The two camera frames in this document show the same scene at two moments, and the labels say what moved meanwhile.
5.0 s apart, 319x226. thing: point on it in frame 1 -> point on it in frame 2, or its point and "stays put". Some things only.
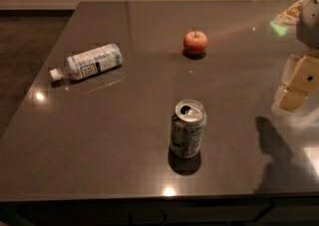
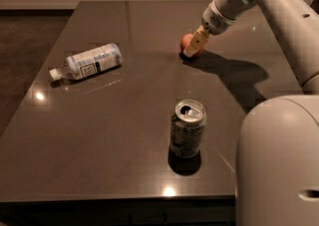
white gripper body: [309, 21] -> [214, 22]
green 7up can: [187, 128] stays put
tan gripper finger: [305, 81] -> [196, 42]
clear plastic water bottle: [88, 63] stays put
